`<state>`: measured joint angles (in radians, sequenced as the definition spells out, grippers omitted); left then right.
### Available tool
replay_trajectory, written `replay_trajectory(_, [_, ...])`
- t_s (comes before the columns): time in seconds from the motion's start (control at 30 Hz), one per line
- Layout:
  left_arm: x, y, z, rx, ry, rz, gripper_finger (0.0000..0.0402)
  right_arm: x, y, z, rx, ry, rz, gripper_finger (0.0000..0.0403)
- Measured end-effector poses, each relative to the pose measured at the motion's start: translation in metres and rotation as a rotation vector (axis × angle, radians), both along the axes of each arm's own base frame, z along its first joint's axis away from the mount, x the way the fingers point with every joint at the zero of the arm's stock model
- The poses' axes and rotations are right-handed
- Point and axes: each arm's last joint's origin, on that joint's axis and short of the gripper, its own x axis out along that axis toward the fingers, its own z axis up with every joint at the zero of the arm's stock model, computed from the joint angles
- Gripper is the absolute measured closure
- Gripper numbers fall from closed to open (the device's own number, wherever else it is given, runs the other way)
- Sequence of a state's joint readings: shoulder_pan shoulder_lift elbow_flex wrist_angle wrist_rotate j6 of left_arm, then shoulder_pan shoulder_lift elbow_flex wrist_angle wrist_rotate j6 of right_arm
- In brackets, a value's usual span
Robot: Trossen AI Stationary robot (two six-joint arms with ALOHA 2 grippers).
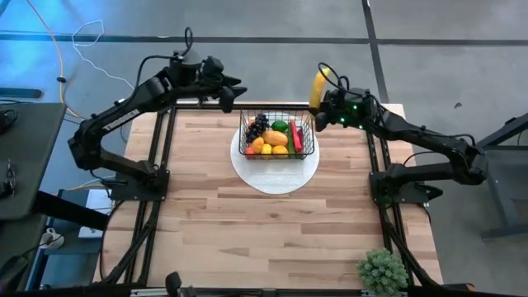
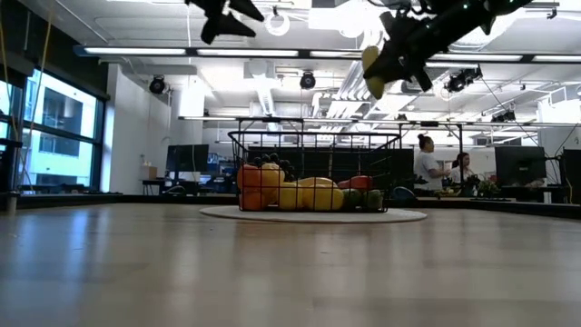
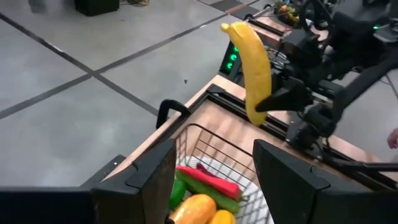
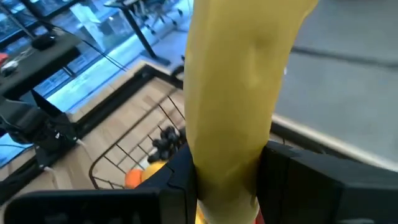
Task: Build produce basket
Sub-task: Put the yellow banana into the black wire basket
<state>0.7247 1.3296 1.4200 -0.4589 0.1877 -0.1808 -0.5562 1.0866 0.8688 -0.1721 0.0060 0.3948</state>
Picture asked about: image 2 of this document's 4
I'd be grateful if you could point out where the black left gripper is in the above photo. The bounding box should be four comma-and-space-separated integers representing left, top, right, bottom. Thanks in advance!
184, 0, 266, 46

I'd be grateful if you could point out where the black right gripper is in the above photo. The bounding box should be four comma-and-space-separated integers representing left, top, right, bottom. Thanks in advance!
361, 8, 460, 94

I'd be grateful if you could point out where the yellow banana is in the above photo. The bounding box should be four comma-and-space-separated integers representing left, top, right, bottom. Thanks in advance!
360, 45, 388, 101

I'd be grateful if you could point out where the long red pepper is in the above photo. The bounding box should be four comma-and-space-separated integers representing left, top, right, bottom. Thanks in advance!
337, 175, 374, 191

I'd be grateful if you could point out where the light green round produce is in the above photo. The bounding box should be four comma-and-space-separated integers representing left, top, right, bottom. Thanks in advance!
361, 189, 384, 211

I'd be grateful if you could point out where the dark grape bunch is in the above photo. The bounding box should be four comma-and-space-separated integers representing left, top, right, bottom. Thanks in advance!
252, 153, 296, 183

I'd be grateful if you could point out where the yellow bell pepper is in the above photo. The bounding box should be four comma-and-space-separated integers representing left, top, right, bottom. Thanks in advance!
302, 184, 345, 212

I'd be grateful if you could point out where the orange produce piece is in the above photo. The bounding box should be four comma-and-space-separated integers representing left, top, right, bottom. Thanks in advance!
239, 189, 267, 212

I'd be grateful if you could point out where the round white ceiling lamp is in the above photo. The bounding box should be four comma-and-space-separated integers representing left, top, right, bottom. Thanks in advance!
265, 11, 291, 37

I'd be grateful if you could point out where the long ceiling light strip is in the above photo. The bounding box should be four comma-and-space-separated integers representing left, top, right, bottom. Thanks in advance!
178, 115, 581, 128
72, 44, 581, 64

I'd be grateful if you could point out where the person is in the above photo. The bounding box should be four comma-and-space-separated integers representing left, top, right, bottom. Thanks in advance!
415, 134, 450, 192
448, 152, 476, 185

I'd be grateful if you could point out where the blue chair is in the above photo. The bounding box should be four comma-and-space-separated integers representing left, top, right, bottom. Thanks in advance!
392, 185, 415, 209

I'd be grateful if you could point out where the black computer monitor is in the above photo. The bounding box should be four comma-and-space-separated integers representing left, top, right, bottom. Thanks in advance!
494, 144, 547, 183
560, 148, 581, 185
165, 144, 211, 173

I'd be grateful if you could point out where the flower bouquet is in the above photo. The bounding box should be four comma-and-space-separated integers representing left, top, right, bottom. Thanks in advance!
476, 179, 500, 197

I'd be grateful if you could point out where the round white mat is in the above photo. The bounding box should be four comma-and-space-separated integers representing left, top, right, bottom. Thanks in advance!
198, 204, 428, 224

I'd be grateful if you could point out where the large window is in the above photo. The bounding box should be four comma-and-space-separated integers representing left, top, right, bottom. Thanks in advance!
0, 67, 106, 192

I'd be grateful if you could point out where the black wire basket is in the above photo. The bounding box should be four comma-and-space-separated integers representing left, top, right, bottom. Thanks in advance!
227, 130, 403, 213

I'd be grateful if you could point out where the silver ventilation duct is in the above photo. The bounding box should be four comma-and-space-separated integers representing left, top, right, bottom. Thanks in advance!
447, 26, 527, 52

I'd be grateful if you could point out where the black metal frame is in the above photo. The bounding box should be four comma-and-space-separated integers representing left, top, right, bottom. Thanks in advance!
235, 116, 465, 151

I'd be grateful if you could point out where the yellow cable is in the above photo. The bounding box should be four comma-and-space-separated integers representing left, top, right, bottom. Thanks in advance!
0, 0, 55, 160

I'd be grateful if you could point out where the black aluminium rig frame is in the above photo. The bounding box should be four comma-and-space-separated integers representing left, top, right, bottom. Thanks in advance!
17, 193, 581, 222

